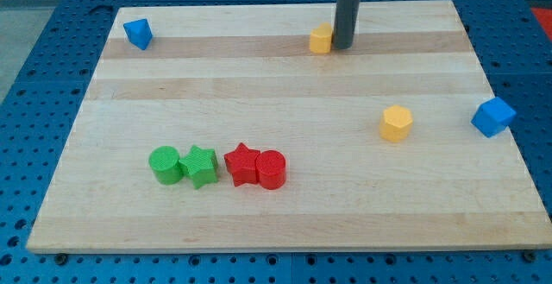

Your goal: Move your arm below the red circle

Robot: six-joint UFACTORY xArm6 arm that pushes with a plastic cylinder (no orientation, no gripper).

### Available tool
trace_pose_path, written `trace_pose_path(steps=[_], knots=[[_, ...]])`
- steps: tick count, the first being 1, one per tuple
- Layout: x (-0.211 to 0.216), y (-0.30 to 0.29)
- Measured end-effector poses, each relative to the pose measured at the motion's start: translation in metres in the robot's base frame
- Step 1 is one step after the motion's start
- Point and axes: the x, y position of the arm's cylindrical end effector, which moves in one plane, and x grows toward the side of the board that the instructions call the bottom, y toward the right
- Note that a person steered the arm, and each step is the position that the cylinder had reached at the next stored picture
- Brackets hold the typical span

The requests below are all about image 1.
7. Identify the red cylinder block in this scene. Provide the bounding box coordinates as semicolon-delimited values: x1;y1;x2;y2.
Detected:
255;150;286;190

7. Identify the red star block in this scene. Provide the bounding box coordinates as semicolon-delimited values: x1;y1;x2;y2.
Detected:
223;142;260;186

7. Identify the green star block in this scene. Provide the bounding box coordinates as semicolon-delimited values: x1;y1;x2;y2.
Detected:
178;145;218;189

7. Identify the wooden board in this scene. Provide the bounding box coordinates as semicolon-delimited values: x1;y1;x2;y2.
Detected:
27;0;551;254

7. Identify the yellow hexagon block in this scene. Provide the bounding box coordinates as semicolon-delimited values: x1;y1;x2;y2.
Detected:
379;105;413;142

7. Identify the yellow pentagon block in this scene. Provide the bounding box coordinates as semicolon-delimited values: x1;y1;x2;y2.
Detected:
309;22;333;54

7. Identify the blue cube block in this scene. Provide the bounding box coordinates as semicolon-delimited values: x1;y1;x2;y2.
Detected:
471;97;517;138

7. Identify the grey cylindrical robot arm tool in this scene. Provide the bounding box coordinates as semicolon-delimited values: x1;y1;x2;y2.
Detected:
332;0;361;50

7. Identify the blue triangular block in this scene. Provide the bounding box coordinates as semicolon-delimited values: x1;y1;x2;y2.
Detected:
123;19;153;50

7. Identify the green cylinder block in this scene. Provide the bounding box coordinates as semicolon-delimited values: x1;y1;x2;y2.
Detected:
148;146;184;186

